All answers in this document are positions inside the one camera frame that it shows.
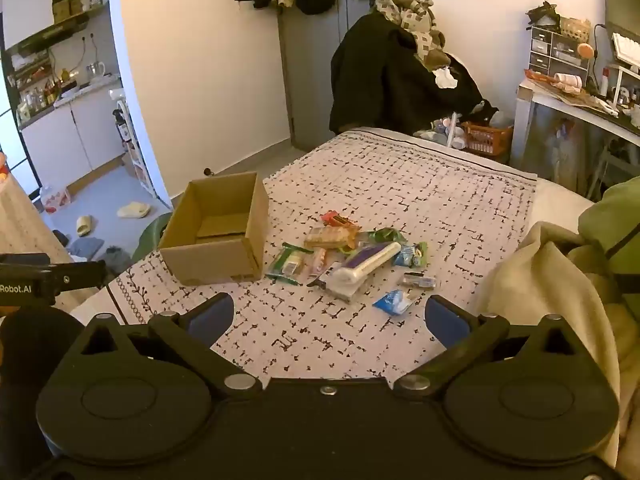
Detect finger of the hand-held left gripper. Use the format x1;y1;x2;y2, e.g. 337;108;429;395
47;260;108;295

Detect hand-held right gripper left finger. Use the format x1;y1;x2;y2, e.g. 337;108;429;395
67;291;263;401

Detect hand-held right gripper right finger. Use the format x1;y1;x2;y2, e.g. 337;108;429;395
390;294;591;401

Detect blue white snack packet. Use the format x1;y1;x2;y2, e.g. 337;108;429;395
372;289;414;316

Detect brown cardboard box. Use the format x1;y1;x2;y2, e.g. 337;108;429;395
158;171;271;286

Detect blue green plum packet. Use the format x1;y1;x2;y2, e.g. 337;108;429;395
392;241;430;268

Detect green white snack packet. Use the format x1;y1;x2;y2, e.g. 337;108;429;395
265;242;307;284

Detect white purple long packet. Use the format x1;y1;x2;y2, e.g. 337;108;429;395
322;241;403;302

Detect pink clear snack packet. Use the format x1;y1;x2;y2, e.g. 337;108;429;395
304;247;332;277

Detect orange brown biscuit packet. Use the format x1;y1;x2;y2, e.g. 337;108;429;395
304;223;362;251

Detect grey clothes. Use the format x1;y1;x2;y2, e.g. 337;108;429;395
66;236;134;277

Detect dotted cream curtain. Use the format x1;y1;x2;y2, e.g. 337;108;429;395
0;169;73;311

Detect red white plastic bag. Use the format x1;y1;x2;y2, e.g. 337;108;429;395
39;185;72;214

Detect cream slipper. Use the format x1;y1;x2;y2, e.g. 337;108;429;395
116;201;152;220

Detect cream blanket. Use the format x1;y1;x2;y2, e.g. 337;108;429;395
474;220;623;468

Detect white kitchen cabinet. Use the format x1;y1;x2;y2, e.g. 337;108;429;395
19;76;128;193

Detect white shelf rack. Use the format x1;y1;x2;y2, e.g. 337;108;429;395
111;89;162;197

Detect orange plastic basket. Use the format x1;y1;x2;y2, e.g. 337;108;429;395
461;121;514;157

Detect green jacket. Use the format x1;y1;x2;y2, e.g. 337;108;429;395
567;176;640;311

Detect range hood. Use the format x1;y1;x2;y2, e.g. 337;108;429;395
4;14;92;57

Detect white desk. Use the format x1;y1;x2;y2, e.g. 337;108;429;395
510;79;640;201

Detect black coat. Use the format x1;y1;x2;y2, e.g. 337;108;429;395
329;11;501;136

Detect grey door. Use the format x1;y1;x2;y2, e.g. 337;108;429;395
276;0;397;152

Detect white cabinet door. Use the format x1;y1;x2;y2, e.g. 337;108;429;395
2;0;57;52

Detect grey drawer organizer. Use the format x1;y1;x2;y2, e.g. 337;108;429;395
527;25;585;77

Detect checkered beige scarf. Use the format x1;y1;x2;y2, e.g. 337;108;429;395
374;0;451;72

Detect white keyboard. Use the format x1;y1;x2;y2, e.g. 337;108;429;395
612;32;640;68

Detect computer monitor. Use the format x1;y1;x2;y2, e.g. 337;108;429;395
602;0;640;46

